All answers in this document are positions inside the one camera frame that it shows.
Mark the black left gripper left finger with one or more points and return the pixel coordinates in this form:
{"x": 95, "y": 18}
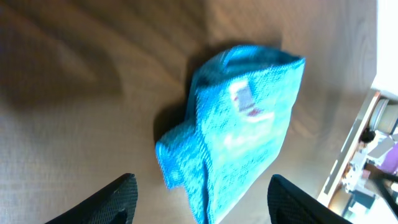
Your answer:
{"x": 113, "y": 204}

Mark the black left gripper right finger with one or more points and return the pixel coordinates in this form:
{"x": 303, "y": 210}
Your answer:
{"x": 288, "y": 204}

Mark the blue microfiber cloth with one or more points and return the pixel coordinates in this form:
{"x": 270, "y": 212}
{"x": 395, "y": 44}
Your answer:
{"x": 237, "y": 116}

